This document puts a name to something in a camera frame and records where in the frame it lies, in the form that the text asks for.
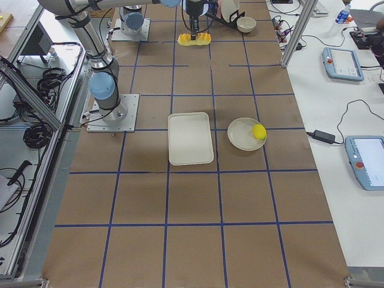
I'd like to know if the black power brick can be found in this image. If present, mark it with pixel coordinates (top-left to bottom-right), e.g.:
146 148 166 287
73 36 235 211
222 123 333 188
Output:
311 130 335 144

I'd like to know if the white rectangular tray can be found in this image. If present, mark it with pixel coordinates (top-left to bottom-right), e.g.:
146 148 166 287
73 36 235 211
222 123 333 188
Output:
168 112 214 166

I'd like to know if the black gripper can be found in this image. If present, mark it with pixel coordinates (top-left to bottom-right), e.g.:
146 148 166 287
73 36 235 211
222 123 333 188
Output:
183 0 206 41

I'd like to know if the black dish rack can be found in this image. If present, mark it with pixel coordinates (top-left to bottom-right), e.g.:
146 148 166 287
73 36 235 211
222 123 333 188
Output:
205 0 245 29

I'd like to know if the white shallow bowl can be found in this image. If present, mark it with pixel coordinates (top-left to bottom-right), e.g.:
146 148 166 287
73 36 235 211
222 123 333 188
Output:
227 118 266 151

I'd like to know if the blue teach pendant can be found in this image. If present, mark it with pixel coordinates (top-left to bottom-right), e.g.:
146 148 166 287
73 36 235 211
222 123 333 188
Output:
345 136 383 191
322 47 364 82

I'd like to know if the cream white plate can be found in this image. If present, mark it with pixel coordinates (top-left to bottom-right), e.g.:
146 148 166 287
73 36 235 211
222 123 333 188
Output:
220 0 239 23

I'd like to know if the yellow lemon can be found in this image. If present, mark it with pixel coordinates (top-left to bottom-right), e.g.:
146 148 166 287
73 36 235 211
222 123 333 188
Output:
251 124 267 141

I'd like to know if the plastic water bottle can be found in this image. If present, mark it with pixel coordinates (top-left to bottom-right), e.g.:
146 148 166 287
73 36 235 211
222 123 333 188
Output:
328 4 351 36

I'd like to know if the small cream bowl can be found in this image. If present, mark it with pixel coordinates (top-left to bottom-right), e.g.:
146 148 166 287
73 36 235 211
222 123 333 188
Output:
236 16 257 33

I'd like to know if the grey connector box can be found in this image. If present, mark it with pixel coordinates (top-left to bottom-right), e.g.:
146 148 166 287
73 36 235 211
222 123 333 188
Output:
272 16 293 51

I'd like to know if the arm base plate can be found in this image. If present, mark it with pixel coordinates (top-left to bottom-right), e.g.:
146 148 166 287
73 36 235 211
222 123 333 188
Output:
86 94 139 133
111 18 151 42

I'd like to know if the orange striped bread loaf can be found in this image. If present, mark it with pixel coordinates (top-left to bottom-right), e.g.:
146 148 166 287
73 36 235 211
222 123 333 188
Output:
178 32 211 46

